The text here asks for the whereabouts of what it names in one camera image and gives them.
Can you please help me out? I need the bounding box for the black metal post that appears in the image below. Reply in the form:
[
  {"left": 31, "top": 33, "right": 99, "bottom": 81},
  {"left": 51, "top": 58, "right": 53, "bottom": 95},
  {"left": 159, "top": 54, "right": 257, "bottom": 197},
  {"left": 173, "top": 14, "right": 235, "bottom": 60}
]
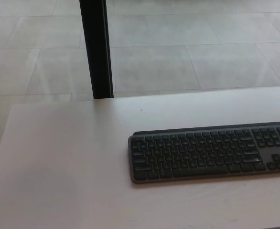
[{"left": 79, "top": 0, "right": 114, "bottom": 100}]

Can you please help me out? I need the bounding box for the black wireless keyboard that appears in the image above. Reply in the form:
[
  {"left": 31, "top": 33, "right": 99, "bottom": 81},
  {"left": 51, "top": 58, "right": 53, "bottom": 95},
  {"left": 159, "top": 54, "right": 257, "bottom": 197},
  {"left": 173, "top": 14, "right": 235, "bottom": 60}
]
[{"left": 128, "top": 120, "right": 280, "bottom": 184}]

